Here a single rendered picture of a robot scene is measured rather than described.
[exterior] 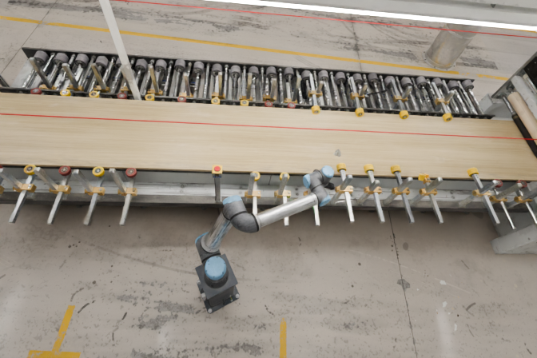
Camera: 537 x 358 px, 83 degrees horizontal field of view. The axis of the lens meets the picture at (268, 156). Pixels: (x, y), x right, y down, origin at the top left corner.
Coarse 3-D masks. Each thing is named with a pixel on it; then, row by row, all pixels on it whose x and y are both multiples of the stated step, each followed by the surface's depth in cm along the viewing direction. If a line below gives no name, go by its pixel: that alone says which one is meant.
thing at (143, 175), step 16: (16, 176) 257; (144, 176) 263; (160, 176) 264; (176, 176) 265; (192, 176) 266; (208, 176) 267; (224, 176) 268; (240, 176) 269; (272, 176) 271; (336, 176) 274; (352, 176) 275
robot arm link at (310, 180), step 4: (316, 172) 210; (304, 176) 208; (308, 176) 206; (312, 176) 207; (316, 176) 207; (320, 176) 208; (304, 180) 208; (308, 180) 205; (312, 180) 205; (316, 180) 205; (320, 180) 208; (304, 184) 210; (308, 184) 205; (312, 184) 204; (316, 184) 204; (320, 184) 204; (308, 188) 207; (312, 188) 204
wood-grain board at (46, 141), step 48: (0, 96) 270; (48, 96) 276; (0, 144) 245; (48, 144) 250; (96, 144) 255; (144, 144) 260; (192, 144) 266; (240, 144) 272; (288, 144) 278; (336, 144) 284; (384, 144) 291; (432, 144) 298; (480, 144) 305
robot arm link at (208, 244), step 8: (224, 200) 188; (232, 200) 185; (240, 200) 187; (224, 208) 190; (232, 208) 183; (240, 208) 183; (224, 216) 190; (232, 216) 182; (216, 224) 201; (224, 224) 194; (216, 232) 204; (224, 232) 202; (200, 240) 226; (208, 240) 214; (216, 240) 210; (200, 248) 223; (208, 248) 219; (216, 248) 221; (200, 256) 224; (208, 256) 220
